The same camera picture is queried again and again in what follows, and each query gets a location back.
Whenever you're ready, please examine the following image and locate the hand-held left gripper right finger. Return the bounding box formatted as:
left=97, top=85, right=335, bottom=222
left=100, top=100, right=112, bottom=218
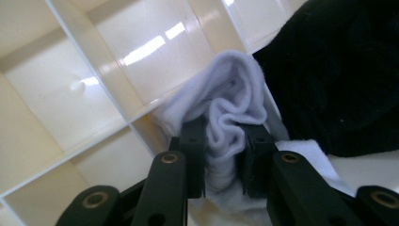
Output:
left=239, top=123, right=359, bottom=226

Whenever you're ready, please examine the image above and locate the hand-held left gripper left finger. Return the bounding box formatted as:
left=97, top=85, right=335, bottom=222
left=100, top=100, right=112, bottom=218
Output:
left=130, top=117, right=208, bottom=226

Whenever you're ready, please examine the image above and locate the white sock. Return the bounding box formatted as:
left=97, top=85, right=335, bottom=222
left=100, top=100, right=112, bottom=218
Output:
left=276, top=139, right=357, bottom=197
left=153, top=50, right=279, bottom=226

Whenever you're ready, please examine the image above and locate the black sock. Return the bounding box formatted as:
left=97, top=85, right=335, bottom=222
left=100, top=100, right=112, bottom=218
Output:
left=252, top=0, right=399, bottom=158

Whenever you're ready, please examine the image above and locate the cream divided storage box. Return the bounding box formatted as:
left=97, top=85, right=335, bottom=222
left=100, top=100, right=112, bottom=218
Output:
left=0, top=0, right=399, bottom=226

